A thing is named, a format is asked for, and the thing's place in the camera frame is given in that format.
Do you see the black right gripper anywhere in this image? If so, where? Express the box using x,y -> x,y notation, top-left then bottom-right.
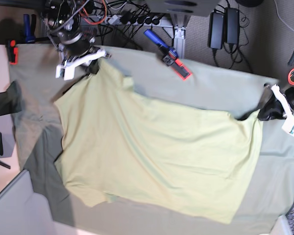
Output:
82,59 -> 99,74

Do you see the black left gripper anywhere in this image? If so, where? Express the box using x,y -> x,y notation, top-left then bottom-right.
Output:
258,84 -> 286,121

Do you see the yellow-green T-shirt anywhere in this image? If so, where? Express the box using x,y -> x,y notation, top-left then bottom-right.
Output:
55,60 -> 263,224

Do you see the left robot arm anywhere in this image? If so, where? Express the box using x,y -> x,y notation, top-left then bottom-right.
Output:
258,50 -> 294,121

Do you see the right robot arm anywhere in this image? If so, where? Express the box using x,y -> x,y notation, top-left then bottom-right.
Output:
45,0 -> 105,80

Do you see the white power strip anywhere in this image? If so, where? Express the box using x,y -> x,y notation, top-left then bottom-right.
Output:
101,15 -> 173,27

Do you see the green table cloth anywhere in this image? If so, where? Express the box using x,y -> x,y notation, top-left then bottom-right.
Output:
9,44 -> 294,235

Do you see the blue black clamp left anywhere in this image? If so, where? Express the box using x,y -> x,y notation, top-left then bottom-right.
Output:
22,14 -> 49,44

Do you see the blue red clamp centre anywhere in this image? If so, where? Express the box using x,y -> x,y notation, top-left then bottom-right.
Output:
144,29 -> 192,80

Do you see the red black clamp edge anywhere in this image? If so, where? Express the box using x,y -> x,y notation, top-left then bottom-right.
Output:
5,40 -> 18,65

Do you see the black power adapter left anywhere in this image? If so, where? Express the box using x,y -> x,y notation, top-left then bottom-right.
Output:
207,12 -> 224,49

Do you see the black power adapter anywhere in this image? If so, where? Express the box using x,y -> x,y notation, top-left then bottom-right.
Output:
225,8 -> 240,45
207,12 -> 224,49

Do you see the dark cloth at edge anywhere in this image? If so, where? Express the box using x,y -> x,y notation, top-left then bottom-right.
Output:
0,81 -> 22,116

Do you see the black power adapter right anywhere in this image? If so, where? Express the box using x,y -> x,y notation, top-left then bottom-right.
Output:
225,8 -> 240,45

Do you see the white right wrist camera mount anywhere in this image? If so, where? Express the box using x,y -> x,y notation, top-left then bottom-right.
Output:
55,49 -> 111,81

